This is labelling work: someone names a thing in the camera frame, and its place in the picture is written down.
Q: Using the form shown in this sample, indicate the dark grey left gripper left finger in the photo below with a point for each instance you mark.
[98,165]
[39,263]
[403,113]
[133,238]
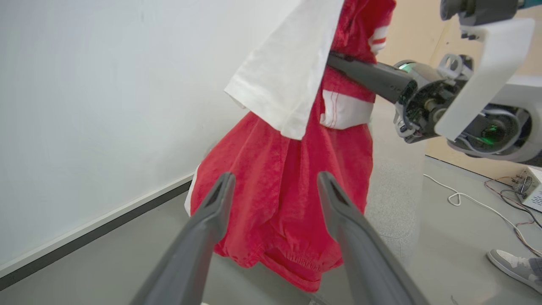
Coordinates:
[192,254]

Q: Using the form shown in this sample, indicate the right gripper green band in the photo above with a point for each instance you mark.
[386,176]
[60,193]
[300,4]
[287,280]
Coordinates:
[423,106]

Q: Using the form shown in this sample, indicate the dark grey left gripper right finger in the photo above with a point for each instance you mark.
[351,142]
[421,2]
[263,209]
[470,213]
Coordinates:
[364,262]

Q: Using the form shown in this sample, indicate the white t-shirt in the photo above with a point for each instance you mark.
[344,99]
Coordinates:
[288,63]

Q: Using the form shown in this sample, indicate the red garment with white trim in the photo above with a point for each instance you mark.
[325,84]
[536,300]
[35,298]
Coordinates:
[271,190]

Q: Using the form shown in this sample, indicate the black baseboard strip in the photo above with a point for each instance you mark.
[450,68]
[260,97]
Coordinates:
[84,240]

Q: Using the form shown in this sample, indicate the grey sneaker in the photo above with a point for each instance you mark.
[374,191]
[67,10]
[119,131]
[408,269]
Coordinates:
[510,262]

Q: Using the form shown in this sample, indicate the white electronics box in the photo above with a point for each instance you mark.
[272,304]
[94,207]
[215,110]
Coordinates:
[534,190]

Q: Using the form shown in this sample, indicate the dark grey right wrist camera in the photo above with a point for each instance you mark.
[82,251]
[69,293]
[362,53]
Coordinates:
[478,8]

